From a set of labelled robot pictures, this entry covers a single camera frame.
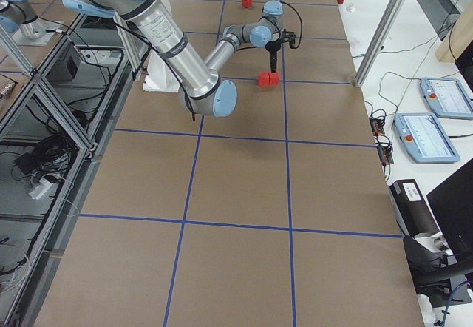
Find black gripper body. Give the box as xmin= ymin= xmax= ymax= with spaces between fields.
xmin=265 ymin=40 xmax=284 ymax=53

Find red block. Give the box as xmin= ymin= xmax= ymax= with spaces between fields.
xmin=268 ymin=71 xmax=280 ymax=86
xmin=242 ymin=0 xmax=253 ymax=9
xmin=256 ymin=72 xmax=271 ymax=87

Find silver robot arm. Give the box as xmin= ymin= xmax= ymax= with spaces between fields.
xmin=62 ymin=0 xmax=283 ymax=117

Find small circuit boards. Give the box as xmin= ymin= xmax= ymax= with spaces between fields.
xmin=369 ymin=109 xmax=394 ymax=166

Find near teach pendant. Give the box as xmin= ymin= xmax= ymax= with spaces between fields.
xmin=394 ymin=112 xmax=460 ymax=164

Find teach pendant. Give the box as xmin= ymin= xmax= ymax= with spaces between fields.
xmin=394 ymin=112 xmax=460 ymax=164
xmin=420 ymin=78 xmax=472 ymax=120

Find far teach pendant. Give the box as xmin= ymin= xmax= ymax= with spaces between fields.
xmin=420 ymin=78 xmax=472 ymax=120

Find black power box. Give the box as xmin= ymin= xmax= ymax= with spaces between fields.
xmin=389 ymin=179 xmax=440 ymax=238

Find black monitor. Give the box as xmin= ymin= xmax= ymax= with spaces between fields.
xmin=427 ymin=160 xmax=472 ymax=259

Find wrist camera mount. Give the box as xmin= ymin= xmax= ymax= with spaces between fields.
xmin=282 ymin=29 xmax=296 ymax=49

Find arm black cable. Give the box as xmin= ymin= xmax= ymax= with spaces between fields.
xmin=236 ymin=2 xmax=304 ymax=53

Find white camera pillar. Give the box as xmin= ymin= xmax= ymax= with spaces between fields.
xmin=142 ymin=0 xmax=200 ymax=94

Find aluminium frame post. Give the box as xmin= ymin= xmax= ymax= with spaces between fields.
xmin=353 ymin=0 xmax=405 ymax=88

